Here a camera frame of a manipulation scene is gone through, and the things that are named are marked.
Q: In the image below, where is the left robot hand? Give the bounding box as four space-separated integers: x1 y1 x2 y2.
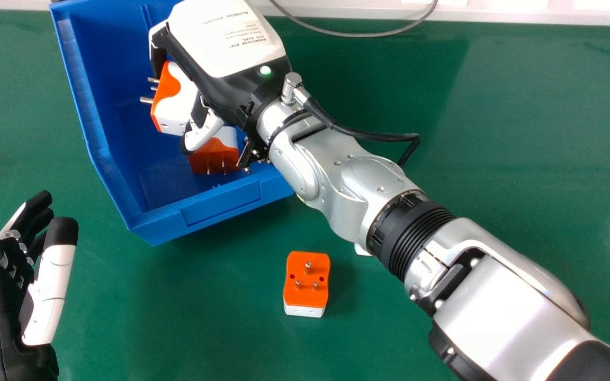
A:
0 190 79 381

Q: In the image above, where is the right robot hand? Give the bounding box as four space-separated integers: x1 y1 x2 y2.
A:
148 0 293 169

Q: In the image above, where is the blue plastic bin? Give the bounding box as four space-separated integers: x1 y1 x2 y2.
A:
49 0 295 247

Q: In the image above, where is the grey cable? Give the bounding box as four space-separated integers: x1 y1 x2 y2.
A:
268 0 439 39

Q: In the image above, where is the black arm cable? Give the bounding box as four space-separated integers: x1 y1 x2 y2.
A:
301 98 422 169

